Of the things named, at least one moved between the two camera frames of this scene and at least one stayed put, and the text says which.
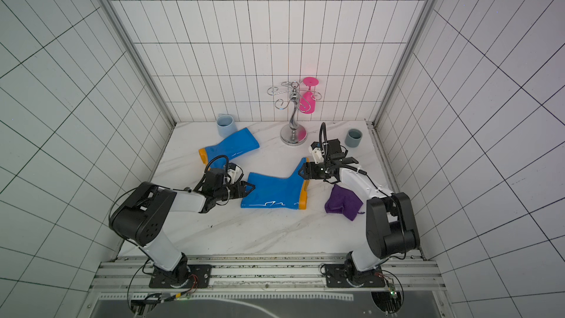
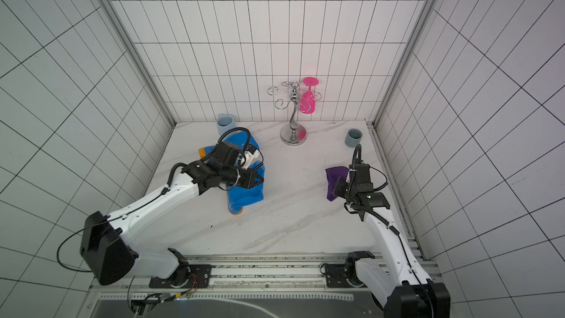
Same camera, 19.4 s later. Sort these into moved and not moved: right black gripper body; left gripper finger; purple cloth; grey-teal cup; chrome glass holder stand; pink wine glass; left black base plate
Moved: purple cloth; left gripper finger; right black gripper body
Not moved: chrome glass holder stand; pink wine glass; left black base plate; grey-teal cup
